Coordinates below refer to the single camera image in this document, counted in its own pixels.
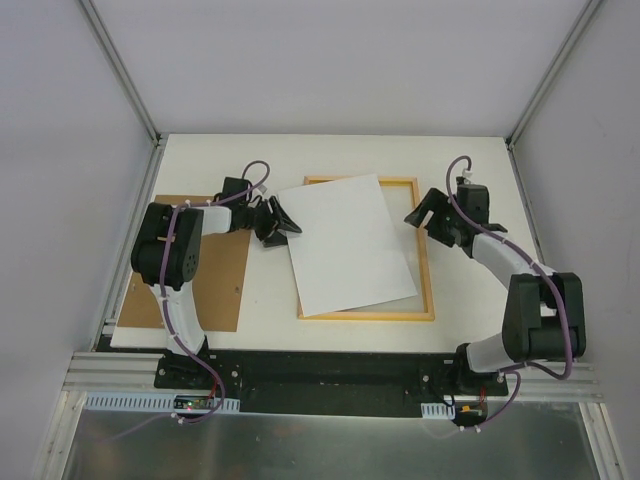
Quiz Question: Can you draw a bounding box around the yellow photo frame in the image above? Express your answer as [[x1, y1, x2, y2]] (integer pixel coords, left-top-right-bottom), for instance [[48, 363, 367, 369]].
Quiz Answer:
[[297, 176, 435, 322]]

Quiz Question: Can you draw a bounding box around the printed street photo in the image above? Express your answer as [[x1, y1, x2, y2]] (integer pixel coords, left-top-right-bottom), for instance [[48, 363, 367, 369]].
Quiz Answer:
[[278, 174, 418, 317]]

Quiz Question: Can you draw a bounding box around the brown cardboard backing board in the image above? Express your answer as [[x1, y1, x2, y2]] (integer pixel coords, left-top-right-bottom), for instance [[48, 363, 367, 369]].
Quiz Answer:
[[114, 194, 251, 332]]

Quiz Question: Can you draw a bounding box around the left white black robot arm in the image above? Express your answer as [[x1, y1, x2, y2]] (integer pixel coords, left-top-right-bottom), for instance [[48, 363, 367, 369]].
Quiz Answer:
[[131, 177, 302, 389]]

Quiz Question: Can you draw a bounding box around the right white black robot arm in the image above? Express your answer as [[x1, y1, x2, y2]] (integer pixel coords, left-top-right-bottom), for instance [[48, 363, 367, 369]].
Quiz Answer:
[[404, 183, 586, 395]]

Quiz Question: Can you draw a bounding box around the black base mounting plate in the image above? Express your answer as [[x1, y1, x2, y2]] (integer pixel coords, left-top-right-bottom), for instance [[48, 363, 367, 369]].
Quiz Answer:
[[154, 350, 508, 418]]

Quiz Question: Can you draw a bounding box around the shiny metal sheet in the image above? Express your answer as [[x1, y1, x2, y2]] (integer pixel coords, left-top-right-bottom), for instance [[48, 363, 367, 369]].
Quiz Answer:
[[64, 403, 598, 479]]

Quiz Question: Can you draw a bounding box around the right white slotted cable duct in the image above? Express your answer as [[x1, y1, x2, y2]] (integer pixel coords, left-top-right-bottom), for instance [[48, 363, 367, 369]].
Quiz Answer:
[[420, 403, 456, 421]]

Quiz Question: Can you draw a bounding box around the white slotted cable duct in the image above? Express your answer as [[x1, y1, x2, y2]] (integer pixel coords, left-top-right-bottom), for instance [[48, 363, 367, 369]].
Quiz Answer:
[[85, 392, 240, 415], [420, 403, 456, 421]]

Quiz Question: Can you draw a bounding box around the left aluminium corner post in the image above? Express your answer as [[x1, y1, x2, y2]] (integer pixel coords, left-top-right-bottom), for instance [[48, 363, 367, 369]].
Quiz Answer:
[[76, 0, 161, 146]]

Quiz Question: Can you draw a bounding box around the aluminium corner post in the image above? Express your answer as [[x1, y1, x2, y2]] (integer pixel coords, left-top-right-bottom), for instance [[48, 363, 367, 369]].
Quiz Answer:
[[505, 0, 606, 151], [76, 0, 161, 146]]

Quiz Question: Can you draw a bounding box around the aluminium front rail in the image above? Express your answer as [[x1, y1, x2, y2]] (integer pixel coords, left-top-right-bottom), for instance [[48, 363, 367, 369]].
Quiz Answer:
[[62, 352, 605, 403]]

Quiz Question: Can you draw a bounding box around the right aluminium corner post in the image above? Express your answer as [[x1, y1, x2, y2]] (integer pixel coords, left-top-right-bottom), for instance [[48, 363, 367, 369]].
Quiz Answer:
[[505, 0, 606, 151]]

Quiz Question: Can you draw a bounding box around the left white slotted cable duct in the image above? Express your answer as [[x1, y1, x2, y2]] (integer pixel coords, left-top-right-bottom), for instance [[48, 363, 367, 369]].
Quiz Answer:
[[85, 392, 240, 415]]

